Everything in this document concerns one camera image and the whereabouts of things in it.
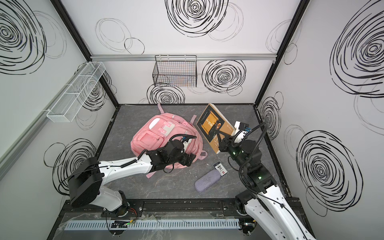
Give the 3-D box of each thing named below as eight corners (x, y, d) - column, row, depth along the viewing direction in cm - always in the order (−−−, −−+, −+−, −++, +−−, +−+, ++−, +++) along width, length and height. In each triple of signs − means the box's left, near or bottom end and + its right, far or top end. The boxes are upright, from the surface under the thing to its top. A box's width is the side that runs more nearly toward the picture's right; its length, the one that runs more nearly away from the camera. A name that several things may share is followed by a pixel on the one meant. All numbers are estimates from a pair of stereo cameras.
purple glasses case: (198, 194, 80) (198, 192, 77) (193, 184, 83) (192, 182, 80) (221, 178, 85) (222, 176, 83) (215, 169, 89) (216, 167, 86)
